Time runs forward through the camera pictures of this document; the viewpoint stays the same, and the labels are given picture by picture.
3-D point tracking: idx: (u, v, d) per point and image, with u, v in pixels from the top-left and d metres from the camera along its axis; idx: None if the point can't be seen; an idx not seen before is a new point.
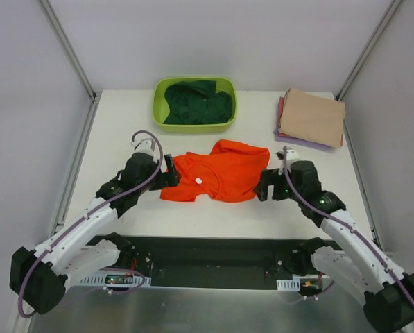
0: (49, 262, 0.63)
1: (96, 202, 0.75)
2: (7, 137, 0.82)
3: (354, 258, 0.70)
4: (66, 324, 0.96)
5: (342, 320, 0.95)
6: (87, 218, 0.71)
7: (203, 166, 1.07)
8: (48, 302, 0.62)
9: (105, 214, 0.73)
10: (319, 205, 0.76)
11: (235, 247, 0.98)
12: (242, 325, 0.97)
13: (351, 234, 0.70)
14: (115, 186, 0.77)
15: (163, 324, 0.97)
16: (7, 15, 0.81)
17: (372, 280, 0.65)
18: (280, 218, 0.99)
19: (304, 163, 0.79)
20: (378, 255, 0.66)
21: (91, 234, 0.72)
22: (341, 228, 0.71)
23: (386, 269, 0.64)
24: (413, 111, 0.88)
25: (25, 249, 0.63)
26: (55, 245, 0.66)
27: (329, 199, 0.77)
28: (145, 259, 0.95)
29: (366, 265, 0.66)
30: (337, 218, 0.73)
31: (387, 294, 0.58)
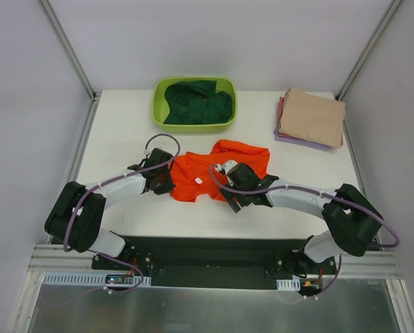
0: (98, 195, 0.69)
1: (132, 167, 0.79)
2: (7, 137, 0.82)
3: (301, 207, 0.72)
4: (64, 324, 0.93)
5: (344, 320, 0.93)
6: (125, 177, 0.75)
7: (201, 164, 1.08)
8: (84, 241, 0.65)
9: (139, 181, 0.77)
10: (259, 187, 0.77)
11: (234, 246, 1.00)
12: (242, 325, 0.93)
13: (287, 190, 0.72)
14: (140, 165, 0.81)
15: (163, 325, 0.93)
16: (7, 16, 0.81)
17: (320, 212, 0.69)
18: (277, 218, 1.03)
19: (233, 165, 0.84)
20: (310, 188, 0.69)
21: (125, 192, 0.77)
22: (279, 191, 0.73)
23: (322, 195, 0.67)
24: (412, 110, 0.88)
25: (74, 184, 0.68)
26: (104, 184, 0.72)
27: (266, 180, 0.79)
28: (145, 259, 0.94)
29: (307, 202, 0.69)
30: (274, 186, 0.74)
31: (331, 214, 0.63)
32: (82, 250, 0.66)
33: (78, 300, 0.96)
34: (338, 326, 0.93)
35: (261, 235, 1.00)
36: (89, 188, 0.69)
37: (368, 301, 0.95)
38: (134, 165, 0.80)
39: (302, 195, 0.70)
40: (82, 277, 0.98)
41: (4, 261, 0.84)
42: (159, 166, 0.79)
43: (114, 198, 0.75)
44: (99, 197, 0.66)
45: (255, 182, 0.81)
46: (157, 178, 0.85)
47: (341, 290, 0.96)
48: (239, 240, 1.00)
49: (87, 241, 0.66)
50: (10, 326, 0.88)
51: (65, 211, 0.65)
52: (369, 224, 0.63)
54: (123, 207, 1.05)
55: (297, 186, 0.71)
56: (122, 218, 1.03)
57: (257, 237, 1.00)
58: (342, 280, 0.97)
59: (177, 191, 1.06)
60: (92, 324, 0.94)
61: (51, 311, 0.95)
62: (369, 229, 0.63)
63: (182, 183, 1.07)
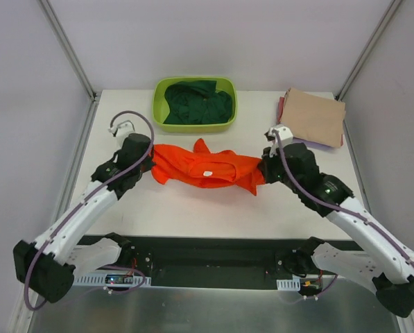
0: (51, 252, 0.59)
1: (91, 186, 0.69)
2: (7, 137, 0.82)
3: (369, 251, 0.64)
4: (66, 325, 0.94)
5: (343, 320, 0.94)
6: (84, 203, 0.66)
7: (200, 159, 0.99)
8: (56, 291, 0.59)
9: (104, 198, 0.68)
10: (326, 196, 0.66)
11: (234, 245, 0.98)
12: (241, 325, 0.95)
13: (365, 226, 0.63)
14: (111, 168, 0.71)
15: (163, 325, 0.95)
16: (7, 16, 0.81)
17: (392, 272, 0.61)
18: (278, 218, 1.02)
19: (299, 148, 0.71)
20: (398, 247, 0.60)
21: (91, 221, 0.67)
22: (355, 220, 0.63)
23: (408, 261, 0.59)
24: (412, 111, 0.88)
25: (24, 242, 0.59)
26: (55, 235, 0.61)
27: (334, 186, 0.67)
28: (145, 259, 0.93)
29: (385, 257, 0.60)
30: (349, 209, 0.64)
31: (410, 288, 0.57)
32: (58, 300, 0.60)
33: (78, 301, 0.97)
34: (337, 326, 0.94)
35: (262, 235, 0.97)
36: (39, 246, 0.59)
37: (368, 301, 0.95)
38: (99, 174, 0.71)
39: (385, 246, 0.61)
40: (83, 277, 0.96)
41: (5, 261, 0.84)
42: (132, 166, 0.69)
43: (75, 239, 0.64)
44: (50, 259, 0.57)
45: (317, 177, 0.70)
46: (132, 178, 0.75)
47: (342, 290, 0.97)
48: (240, 240, 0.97)
49: (59, 289, 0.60)
50: (10, 326, 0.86)
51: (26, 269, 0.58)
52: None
54: (123, 208, 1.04)
55: (379, 230, 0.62)
56: (121, 218, 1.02)
57: (259, 237, 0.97)
58: (342, 279, 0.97)
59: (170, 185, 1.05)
60: (93, 324, 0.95)
61: (53, 311, 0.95)
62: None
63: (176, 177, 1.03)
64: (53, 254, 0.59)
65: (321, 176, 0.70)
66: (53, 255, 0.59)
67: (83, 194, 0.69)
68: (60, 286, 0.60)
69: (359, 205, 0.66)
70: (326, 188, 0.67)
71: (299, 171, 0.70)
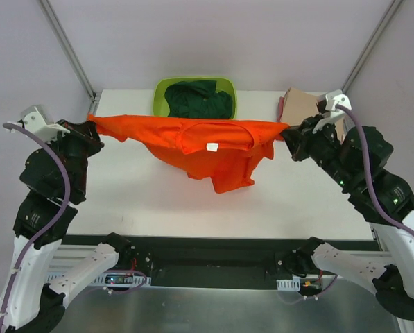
0: (10, 325, 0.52)
1: (19, 245, 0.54)
2: (7, 138, 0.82)
3: (404, 268, 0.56)
4: (66, 324, 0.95)
5: (342, 319, 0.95)
6: (19, 270, 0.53)
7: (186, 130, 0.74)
8: (48, 325, 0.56)
9: (37, 255, 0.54)
10: (391, 208, 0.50)
11: (234, 246, 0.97)
12: (241, 325, 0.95)
13: None
14: (30, 215, 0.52)
15: (162, 325, 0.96)
16: (8, 17, 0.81)
17: None
18: (278, 218, 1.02)
19: (375, 136, 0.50)
20: None
21: (40, 274, 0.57)
22: (411, 241, 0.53)
23: None
24: (413, 110, 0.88)
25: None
26: (3, 309, 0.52)
27: (403, 192, 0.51)
28: (145, 259, 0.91)
29: None
30: (410, 227, 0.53)
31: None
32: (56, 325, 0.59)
33: (78, 302, 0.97)
34: (336, 326, 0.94)
35: (262, 235, 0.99)
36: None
37: (369, 301, 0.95)
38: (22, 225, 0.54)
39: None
40: None
41: (5, 261, 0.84)
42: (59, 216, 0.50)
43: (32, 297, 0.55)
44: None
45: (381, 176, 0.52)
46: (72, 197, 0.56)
47: (342, 290, 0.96)
48: (239, 239, 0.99)
49: (49, 325, 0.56)
50: None
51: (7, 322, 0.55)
52: None
54: (122, 208, 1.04)
55: None
56: (122, 218, 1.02)
57: (257, 237, 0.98)
58: (342, 279, 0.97)
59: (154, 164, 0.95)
60: (93, 324, 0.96)
61: None
62: None
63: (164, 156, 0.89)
64: (13, 327, 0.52)
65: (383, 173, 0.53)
66: (13, 327, 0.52)
67: (14, 254, 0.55)
68: (48, 322, 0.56)
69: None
70: (393, 198, 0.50)
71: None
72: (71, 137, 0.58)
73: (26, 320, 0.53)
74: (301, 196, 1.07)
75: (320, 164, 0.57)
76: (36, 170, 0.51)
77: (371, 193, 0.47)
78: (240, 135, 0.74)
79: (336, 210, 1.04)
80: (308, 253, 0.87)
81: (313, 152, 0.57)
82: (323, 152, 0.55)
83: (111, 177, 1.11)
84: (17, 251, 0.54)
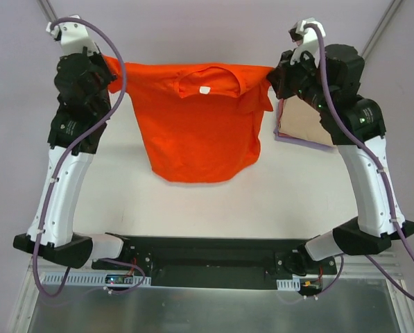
0: (49, 242, 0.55)
1: (54, 157, 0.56)
2: (8, 137, 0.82)
3: (360, 197, 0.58)
4: (66, 324, 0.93)
5: (342, 319, 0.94)
6: (56, 180, 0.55)
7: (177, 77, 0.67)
8: (79, 255, 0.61)
9: (75, 166, 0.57)
10: (356, 125, 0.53)
11: (231, 246, 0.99)
12: (241, 325, 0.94)
13: (376, 175, 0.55)
14: (66, 124, 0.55)
15: (162, 325, 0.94)
16: (9, 17, 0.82)
17: (369, 223, 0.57)
18: (277, 217, 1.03)
19: (347, 51, 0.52)
20: (392, 202, 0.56)
21: (73, 193, 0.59)
22: (369, 164, 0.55)
23: (392, 220, 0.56)
24: (412, 109, 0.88)
25: (20, 237, 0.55)
26: (43, 225, 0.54)
27: (371, 114, 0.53)
28: (145, 258, 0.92)
29: (374, 210, 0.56)
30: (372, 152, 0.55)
31: (380, 243, 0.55)
32: (84, 261, 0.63)
33: (77, 301, 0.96)
34: (337, 326, 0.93)
35: (263, 235, 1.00)
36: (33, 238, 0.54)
37: (368, 302, 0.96)
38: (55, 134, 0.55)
39: (379, 198, 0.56)
40: (82, 277, 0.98)
41: (5, 261, 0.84)
42: (98, 125, 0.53)
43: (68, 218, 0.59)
44: (50, 250, 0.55)
45: (350, 98, 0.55)
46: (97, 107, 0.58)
47: (341, 289, 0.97)
48: (238, 239, 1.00)
49: (80, 256, 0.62)
50: (10, 325, 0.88)
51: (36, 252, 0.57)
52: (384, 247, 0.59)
54: (123, 208, 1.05)
55: (387, 184, 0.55)
56: (121, 218, 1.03)
57: (258, 237, 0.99)
58: (342, 281, 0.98)
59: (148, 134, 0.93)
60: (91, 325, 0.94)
61: (52, 311, 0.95)
62: None
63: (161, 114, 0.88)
64: (53, 244, 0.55)
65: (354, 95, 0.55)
66: (53, 244, 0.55)
67: (49, 166, 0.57)
68: (79, 253, 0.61)
69: (382, 149, 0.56)
70: (360, 117, 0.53)
71: (334, 81, 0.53)
72: None
73: (62, 240, 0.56)
74: (301, 196, 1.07)
75: (300, 93, 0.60)
76: (68, 72, 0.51)
77: (331, 105, 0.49)
78: (225, 80, 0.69)
79: (336, 209, 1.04)
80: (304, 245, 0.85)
81: (292, 82, 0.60)
82: (301, 82, 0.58)
83: (111, 176, 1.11)
84: (53, 164, 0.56)
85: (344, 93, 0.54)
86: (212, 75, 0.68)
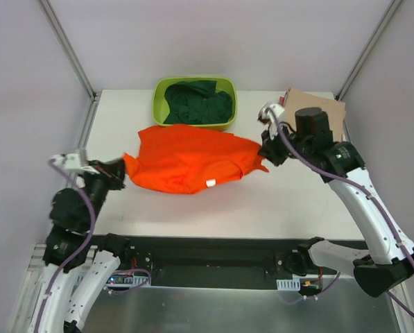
0: None
1: (48, 273, 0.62)
2: (7, 137, 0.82)
3: (361, 227, 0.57)
4: None
5: (341, 320, 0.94)
6: (49, 295, 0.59)
7: (182, 184, 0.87)
8: None
9: (66, 281, 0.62)
10: (333, 160, 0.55)
11: (231, 245, 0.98)
12: (241, 325, 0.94)
13: (367, 201, 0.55)
14: (59, 244, 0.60)
15: (163, 325, 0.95)
16: (8, 17, 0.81)
17: (377, 252, 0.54)
18: (278, 217, 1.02)
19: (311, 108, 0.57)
20: (393, 227, 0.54)
21: (66, 302, 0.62)
22: (357, 192, 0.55)
23: (399, 245, 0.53)
24: (412, 111, 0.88)
25: None
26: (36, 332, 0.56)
27: (346, 150, 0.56)
28: (145, 258, 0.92)
29: (376, 237, 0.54)
30: (354, 181, 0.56)
31: (395, 274, 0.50)
32: None
33: None
34: (335, 327, 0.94)
35: (263, 235, 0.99)
36: None
37: (368, 302, 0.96)
38: (50, 252, 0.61)
39: (379, 223, 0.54)
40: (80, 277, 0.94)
41: (5, 262, 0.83)
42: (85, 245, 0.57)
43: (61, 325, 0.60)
44: None
45: (328, 142, 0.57)
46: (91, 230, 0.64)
47: (341, 289, 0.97)
48: (240, 239, 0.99)
49: None
50: None
51: None
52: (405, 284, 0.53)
54: (123, 208, 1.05)
55: (381, 209, 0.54)
56: (122, 218, 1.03)
57: (259, 237, 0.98)
58: (343, 280, 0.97)
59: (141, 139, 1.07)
60: (92, 325, 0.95)
61: None
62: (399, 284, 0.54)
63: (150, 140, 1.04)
64: None
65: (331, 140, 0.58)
66: None
67: (44, 282, 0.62)
68: None
69: (366, 178, 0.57)
70: (337, 155, 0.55)
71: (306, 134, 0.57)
72: (98, 177, 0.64)
73: None
74: (301, 196, 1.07)
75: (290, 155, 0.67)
76: (61, 206, 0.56)
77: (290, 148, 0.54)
78: (231, 169, 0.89)
79: (336, 209, 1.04)
80: (306, 247, 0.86)
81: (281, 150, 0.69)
82: None
83: None
84: (47, 278, 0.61)
85: (320, 139, 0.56)
86: (220, 165, 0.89)
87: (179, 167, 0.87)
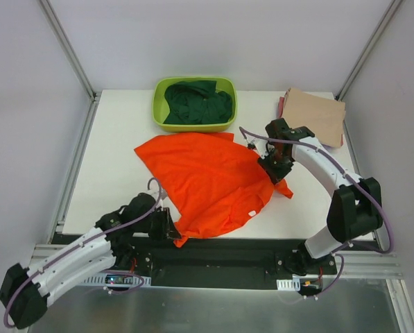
0: (37, 284, 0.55)
1: (91, 232, 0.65)
2: (7, 137, 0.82)
3: (319, 175, 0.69)
4: (66, 324, 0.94)
5: (342, 319, 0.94)
6: (82, 246, 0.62)
7: (231, 222, 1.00)
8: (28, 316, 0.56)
9: (100, 246, 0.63)
10: (290, 134, 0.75)
11: (233, 246, 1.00)
12: (242, 325, 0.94)
13: (315, 153, 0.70)
14: (115, 219, 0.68)
15: (162, 324, 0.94)
16: (7, 17, 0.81)
17: (331, 188, 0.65)
18: (279, 217, 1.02)
19: None
20: (338, 164, 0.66)
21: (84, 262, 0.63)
22: (307, 149, 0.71)
23: (344, 175, 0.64)
24: (412, 110, 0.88)
25: (19, 267, 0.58)
26: (47, 267, 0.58)
27: (299, 130, 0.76)
28: (145, 258, 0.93)
29: (326, 175, 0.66)
30: (305, 142, 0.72)
31: (341, 191, 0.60)
32: (23, 327, 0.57)
33: (77, 301, 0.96)
34: (337, 325, 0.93)
35: (263, 235, 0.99)
36: (30, 273, 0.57)
37: (368, 301, 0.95)
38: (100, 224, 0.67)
39: (328, 165, 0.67)
40: None
41: (5, 261, 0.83)
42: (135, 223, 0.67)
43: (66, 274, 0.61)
44: (32, 291, 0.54)
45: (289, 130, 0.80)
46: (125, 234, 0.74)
47: (341, 289, 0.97)
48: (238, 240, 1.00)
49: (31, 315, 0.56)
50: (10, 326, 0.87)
51: (9, 289, 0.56)
52: (365, 216, 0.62)
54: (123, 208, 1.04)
55: (326, 155, 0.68)
56: None
57: (259, 237, 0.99)
58: (342, 280, 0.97)
59: (154, 168, 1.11)
60: (91, 324, 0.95)
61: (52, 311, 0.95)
62: (363, 222, 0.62)
63: (169, 171, 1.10)
64: (39, 286, 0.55)
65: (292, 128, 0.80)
66: (38, 287, 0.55)
67: (84, 236, 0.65)
68: (32, 314, 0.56)
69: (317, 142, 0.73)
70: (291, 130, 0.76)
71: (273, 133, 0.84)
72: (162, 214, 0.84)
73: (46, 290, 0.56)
74: (300, 195, 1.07)
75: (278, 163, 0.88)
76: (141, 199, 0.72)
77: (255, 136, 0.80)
78: (256, 201, 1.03)
79: None
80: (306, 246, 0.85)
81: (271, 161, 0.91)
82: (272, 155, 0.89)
83: (111, 176, 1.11)
84: (89, 235, 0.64)
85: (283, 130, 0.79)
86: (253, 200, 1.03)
87: (223, 211, 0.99)
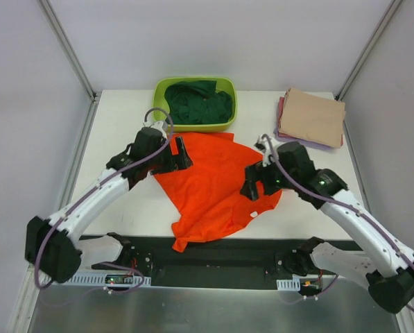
0: (65, 229, 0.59)
1: (106, 173, 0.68)
2: (7, 137, 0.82)
3: (363, 244, 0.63)
4: (66, 323, 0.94)
5: (341, 319, 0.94)
6: (99, 188, 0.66)
7: (234, 225, 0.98)
8: (64, 268, 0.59)
9: (116, 186, 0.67)
10: (320, 186, 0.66)
11: (234, 245, 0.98)
12: (241, 325, 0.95)
13: (357, 217, 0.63)
14: (125, 157, 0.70)
15: (163, 324, 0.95)
16: (7, 16, 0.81)
17: (383, 265, 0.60)
18: (280, 218, 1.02)
19: (292, 143, 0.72)
20: (388, 236, 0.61)
21: (102, 207, 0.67)
22: (347, 211, 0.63)
23: (399, 254, 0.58)
24: (412, 109, 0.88)
25: (39, 218, 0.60)
26: (69, 213, 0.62)
27: (326, 176, 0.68)
28: (145, 259, 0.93)
29: (376, 249, 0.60)
30: (341, 201, 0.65)
31: (401, 280, 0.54)
32: (61, 280, 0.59)
33: (77, 301, 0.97)
34: (336, 326, 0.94)
35: (263, 235, 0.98)
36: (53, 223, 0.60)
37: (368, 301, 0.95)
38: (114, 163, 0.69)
39: (376, 237, 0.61)
40: (83, 277, 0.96)
41: (5, 262, 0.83)
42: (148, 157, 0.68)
43: (87, 221, 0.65)
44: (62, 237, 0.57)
45: (311, 173, 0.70)
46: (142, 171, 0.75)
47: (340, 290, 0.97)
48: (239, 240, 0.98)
49: (64, 268, 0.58)
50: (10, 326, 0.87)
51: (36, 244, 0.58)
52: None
54: (123, 207, 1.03)
55: (372, 223, 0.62)
56: (121, 217, 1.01)
57: (259, 237, 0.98)
58: (342, 279, 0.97)
59: None
60: (92, 324, 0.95)
61: (51, 311, 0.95)
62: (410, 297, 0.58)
63: None
64: (67, 231, 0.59)
65: (316, 171, 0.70)
66: (66, 233, 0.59)
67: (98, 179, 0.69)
68: (67, 267, 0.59)
69: (351, 198, 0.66)
70: (320, 180, 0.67)
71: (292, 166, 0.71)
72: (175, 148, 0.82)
73: (74, 234, 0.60)
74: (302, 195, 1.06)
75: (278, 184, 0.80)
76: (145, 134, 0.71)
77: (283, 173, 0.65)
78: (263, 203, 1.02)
79: None
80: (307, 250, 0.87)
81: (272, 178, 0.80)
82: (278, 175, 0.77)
83: None
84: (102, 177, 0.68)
85: None
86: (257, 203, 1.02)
87: (224, 214, 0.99)
